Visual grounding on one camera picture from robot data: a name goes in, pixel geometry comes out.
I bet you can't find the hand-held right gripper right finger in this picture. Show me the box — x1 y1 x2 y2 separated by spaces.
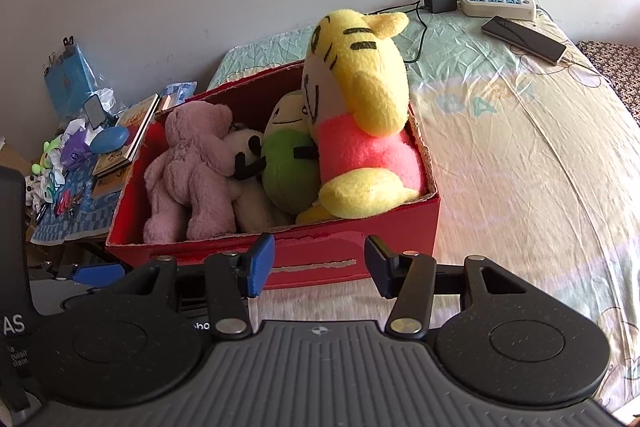
363 235 549 342

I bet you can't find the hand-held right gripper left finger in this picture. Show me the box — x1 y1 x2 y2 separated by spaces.
106 233 277 342

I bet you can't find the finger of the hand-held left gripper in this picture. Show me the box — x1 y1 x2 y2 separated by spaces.
47 260 125 291

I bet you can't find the red cardboard box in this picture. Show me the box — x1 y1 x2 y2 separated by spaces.
104 60 442 291

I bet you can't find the white plush toy blue bow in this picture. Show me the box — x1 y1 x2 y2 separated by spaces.
222 126 296 233

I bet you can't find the green plush toy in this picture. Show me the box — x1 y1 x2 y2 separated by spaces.
234 89 321 216

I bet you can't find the pink plush bear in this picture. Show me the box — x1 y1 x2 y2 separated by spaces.
143 100 239 244

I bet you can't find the yellow tiger plush toy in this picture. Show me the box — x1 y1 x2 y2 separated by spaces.
294 9 426 226

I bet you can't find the blue checkered cloth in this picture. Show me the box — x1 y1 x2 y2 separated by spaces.
29 166 132 249

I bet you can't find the green toy figure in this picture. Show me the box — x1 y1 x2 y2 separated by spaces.
31 139 66 176

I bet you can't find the purple toy figure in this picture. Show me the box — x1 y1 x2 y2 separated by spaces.
62 131 94 171

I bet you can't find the blue oval case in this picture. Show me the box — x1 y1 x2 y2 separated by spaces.
89 126 131 156

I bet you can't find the stack of books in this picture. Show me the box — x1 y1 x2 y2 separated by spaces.
92 93 161 200

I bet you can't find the small standing mirror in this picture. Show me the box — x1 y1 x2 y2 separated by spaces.
82 95 106 128

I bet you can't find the crumpled white plastic wrap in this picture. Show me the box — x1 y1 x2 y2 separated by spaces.
64 88 120 144

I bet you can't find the blue box with clips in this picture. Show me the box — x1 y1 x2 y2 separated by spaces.
43 36 97 116

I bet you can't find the blue white plastic bag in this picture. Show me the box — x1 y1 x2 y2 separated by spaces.
159 81 199 108

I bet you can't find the black smartphone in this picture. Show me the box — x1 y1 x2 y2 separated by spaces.
480 15 569 66

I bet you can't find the white power strip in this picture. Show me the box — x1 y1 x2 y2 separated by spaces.
459 0 537 19

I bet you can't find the patterned brown cushion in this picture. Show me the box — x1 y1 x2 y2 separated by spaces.
574 39 640 128

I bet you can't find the black cable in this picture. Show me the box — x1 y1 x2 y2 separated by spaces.
367 1 432 66

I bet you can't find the white charging cable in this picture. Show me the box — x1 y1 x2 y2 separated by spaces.
485 0 608 88

